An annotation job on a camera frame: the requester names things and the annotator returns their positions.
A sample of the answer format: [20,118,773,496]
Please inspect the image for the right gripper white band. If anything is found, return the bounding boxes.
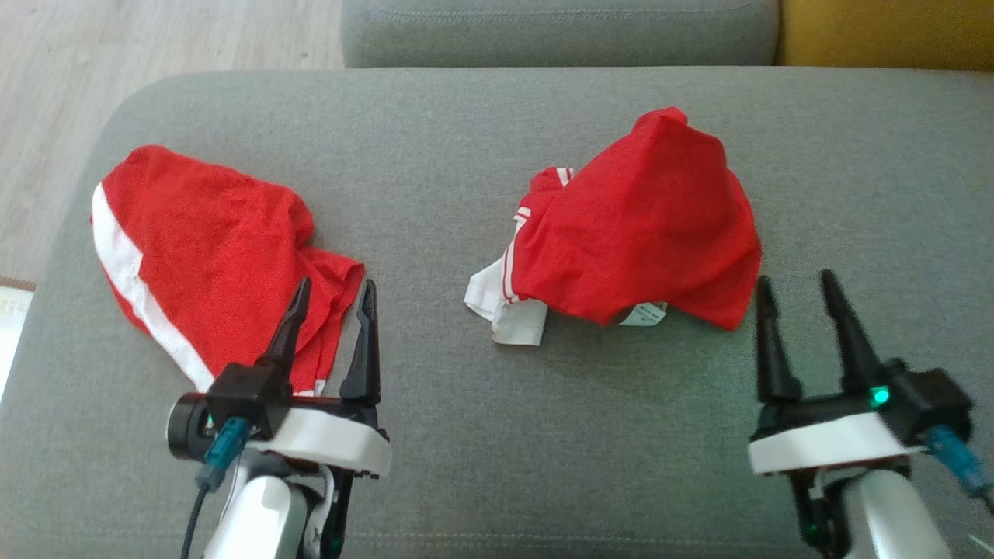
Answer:
[746,269,928,477]

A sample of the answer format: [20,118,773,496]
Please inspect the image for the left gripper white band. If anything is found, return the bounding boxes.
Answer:
[259,277,393,478]

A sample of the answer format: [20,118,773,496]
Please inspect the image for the red shorts with white stripe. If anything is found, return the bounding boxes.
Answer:
[91,144,366,397]

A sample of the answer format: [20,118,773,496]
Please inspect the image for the red and white basketball jersey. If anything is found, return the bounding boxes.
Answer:
[464,106,763,346]

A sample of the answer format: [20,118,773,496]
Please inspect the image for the large yellow sofa back cushion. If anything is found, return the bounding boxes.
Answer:
[777,0,994,72]

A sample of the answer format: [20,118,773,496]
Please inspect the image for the long grey sofa seat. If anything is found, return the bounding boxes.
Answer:
[342,0,780,69]

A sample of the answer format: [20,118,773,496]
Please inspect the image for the left black cable teal connector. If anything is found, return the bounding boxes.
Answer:
[180,418,254,559]

